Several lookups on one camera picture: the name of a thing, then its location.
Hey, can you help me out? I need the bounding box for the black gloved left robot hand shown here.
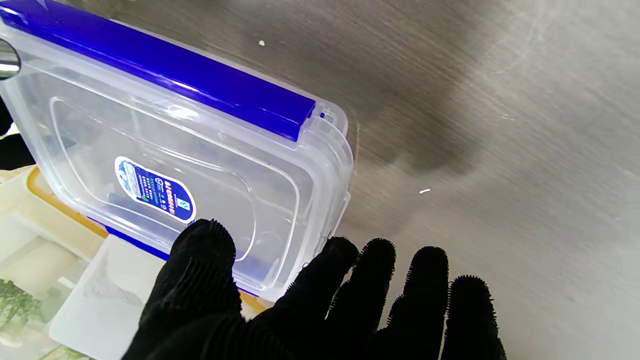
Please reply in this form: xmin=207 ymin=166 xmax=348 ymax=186
xmin=121 ymin=218 xmax=507 ymax=360

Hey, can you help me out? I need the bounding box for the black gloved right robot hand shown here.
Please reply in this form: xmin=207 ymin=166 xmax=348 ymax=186
xmin=0 ymin=39 xmax=37 ymax=172

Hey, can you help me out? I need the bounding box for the clear container with blue clips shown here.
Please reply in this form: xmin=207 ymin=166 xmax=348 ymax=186
xmin=0 ymin=0 xmax=354 ymax=303

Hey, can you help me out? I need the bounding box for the large clear lid blue sticker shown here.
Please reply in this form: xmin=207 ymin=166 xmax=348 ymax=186
xmin=0 ymin=25 xmax=354 ymax=303

